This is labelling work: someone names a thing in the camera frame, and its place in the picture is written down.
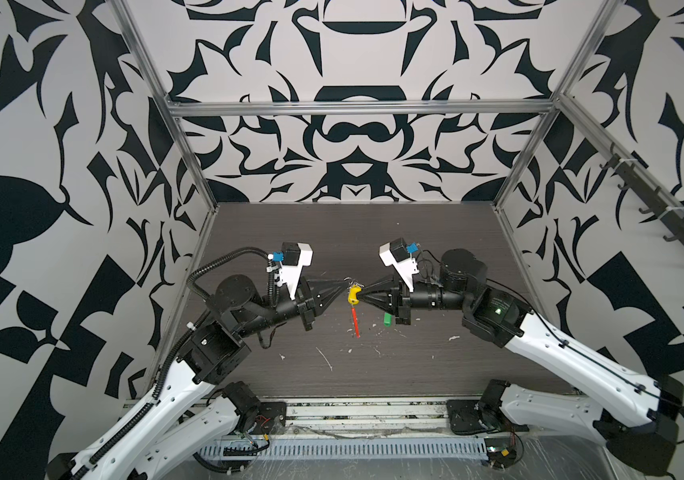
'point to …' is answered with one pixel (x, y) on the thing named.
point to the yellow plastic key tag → (353, 294)
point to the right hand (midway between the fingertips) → (362, 297)
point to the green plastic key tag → (387, 319)
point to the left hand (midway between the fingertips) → (348, 279)
